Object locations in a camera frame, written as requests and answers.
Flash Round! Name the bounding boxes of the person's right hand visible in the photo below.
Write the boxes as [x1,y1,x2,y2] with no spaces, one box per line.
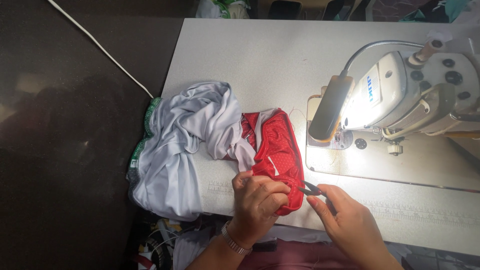
[306,184,387,269]

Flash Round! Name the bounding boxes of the person's left hand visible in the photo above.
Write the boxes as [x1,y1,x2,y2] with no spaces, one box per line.
[227,170,292,240]

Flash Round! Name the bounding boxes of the red thread snips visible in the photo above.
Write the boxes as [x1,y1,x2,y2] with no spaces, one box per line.
[297,180,331,203]

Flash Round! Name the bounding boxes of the red and white garment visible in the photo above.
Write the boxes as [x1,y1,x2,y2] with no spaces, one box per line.
[126,81,305,222]

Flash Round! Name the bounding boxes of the metal wristwatch band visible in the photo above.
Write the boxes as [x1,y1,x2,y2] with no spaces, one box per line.
[220,221,253,257]

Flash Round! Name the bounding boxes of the person's maroon clothing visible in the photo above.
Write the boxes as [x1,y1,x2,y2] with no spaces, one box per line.
[174,225,406,270]

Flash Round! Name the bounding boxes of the pile of fabric scraps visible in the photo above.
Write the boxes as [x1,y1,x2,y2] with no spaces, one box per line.
[129,214,226,270]

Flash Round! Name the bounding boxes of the gooseneck sewing lamp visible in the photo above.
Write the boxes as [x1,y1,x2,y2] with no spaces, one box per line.
[308,40,426,143]

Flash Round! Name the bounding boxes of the white industrial sewing machine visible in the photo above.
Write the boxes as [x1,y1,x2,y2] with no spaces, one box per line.
[305,37,480,194]

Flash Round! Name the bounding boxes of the wooden thread spool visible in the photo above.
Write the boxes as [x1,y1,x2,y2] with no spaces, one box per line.
[408,37,445,68]

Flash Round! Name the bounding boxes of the heap of clothes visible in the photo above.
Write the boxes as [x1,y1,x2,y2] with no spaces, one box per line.
[195,0,480,24]

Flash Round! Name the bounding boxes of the white cable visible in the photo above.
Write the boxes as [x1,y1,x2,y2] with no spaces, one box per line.
[47,0,154,99]

